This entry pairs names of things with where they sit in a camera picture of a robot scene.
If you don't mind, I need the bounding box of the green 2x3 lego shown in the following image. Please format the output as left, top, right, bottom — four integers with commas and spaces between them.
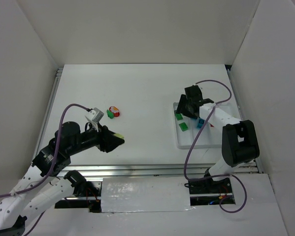
179, 122, 189, 132
175, 114, 183, 120

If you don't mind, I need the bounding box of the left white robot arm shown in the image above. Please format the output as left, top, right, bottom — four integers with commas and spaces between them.
0, 121, 125, 236

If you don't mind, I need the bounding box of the blue rounded lego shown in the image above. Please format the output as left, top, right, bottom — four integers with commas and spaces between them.
197, 118, 205, 129

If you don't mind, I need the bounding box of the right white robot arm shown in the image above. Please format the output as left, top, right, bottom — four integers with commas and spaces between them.
176, 85, 260, 184

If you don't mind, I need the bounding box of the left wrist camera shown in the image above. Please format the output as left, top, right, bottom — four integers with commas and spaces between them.
85, 108, 104, 131

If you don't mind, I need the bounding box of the silver foil cover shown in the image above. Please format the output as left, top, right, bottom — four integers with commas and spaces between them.
101, 177, 192, 213

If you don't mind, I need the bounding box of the aluminium frame rail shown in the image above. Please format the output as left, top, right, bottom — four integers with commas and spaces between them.
57, 162, 259, 178

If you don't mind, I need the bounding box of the pale yellow lego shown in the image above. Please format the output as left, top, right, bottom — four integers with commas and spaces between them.
114, 133, 124, 139

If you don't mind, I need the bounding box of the green small lego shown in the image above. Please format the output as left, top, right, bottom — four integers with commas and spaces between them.
106, 110, 114, 119

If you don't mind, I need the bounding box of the red flower lego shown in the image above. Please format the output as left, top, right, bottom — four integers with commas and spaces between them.
109, 106, 120, 117

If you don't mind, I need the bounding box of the white compartment tray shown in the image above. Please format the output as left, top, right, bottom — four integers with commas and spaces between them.
172, 102, 237, 150

